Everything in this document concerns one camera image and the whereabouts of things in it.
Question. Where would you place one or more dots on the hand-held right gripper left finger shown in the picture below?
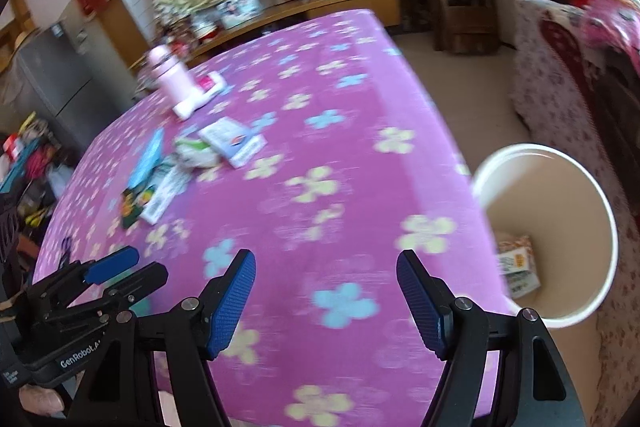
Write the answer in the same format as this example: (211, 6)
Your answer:
(230, 302)

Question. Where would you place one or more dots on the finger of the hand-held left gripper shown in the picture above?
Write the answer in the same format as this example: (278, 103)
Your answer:
(145, 277)
(112, 264)

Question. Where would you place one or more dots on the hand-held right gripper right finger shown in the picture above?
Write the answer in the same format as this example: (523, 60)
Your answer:
(425, 302)

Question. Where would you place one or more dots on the dark packet with yellow print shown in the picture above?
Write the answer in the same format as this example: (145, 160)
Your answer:
(134, 207)

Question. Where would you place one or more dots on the trash packets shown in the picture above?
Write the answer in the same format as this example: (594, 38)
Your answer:
(517, 262)

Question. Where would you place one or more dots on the blue wrapper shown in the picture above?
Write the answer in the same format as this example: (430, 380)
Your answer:
(147, 162)

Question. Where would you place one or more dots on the white tissue pack green label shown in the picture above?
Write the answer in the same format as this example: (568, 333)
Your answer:
(195, 154)

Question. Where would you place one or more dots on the white and pink bin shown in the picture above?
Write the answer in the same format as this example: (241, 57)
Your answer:
(550, 207)

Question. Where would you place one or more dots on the white and blue box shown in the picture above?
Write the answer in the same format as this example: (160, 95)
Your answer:
(232, 142)

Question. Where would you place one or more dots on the person's left hand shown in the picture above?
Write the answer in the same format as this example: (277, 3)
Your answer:
(42, 402)

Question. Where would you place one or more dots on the pile of colourful bags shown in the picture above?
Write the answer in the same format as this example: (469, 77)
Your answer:
(30, 167)

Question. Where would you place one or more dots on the purple floral tablecloth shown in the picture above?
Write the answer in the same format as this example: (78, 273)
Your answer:
(325, 157)

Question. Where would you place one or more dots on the grey refrigerator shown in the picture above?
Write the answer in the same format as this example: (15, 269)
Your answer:
(60, 82)

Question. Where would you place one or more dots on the white bottle with pink label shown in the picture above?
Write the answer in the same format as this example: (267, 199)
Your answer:
(200, 94)

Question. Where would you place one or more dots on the pink water bottle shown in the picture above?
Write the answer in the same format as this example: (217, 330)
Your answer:
(172, 79)

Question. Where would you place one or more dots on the clear bag with red items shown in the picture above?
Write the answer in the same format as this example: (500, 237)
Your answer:
(205, 29)

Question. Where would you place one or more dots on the sofa with floral cover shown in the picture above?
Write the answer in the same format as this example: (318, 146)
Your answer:
(550, 72)

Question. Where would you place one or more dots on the dark brown jacket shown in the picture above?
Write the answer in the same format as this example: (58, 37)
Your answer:
(620, 107)

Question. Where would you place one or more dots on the framed couple photo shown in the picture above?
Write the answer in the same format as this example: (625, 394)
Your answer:
(239, 9)

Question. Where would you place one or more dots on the pink printed blanket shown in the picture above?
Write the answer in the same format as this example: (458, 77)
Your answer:
(615, 22)

